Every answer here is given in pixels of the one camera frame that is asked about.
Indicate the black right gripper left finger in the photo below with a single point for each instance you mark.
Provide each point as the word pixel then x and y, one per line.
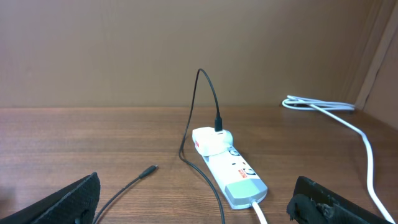
pixel 75 203

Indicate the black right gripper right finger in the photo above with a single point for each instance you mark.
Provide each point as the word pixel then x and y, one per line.
pixel 313 203

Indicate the white power strip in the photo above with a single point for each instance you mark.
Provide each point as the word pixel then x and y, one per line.
pixel 238 181

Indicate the white usb wall charger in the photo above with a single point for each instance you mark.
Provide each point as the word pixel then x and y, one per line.
pixel 209 142

